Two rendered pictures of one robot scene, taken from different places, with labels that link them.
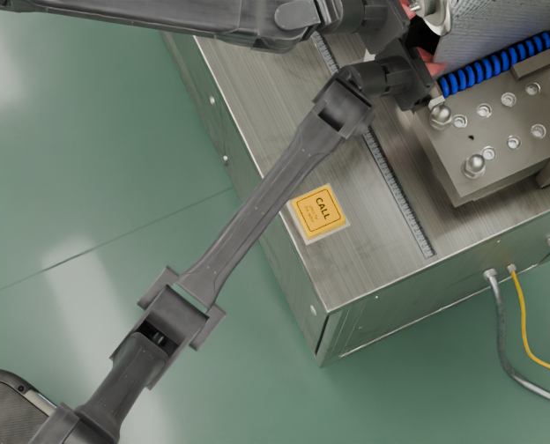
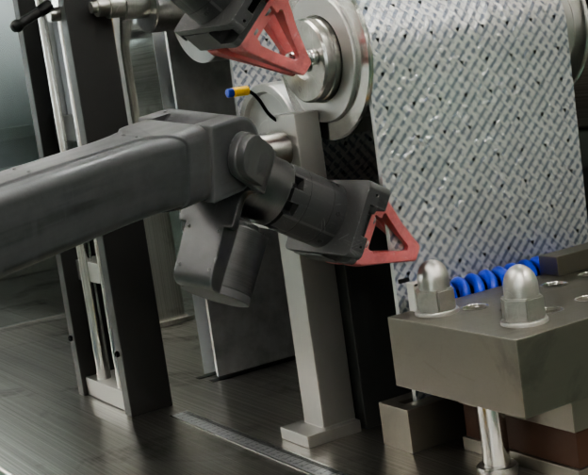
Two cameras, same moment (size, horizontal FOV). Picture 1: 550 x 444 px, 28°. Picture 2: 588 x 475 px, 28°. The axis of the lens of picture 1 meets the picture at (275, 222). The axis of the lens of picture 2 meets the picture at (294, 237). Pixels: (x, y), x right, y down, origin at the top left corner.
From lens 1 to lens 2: 150 cm
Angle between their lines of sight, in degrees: 67
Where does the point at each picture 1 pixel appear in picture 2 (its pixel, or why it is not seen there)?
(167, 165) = not seen: outside the picture
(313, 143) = (144, 131)
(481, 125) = not seen: hidden behind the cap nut
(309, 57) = (209, 446)
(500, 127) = (554, 297)
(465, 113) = (482, 302)
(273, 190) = (57, 157)
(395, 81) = (312, 177)
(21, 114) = not seen: outside the picture
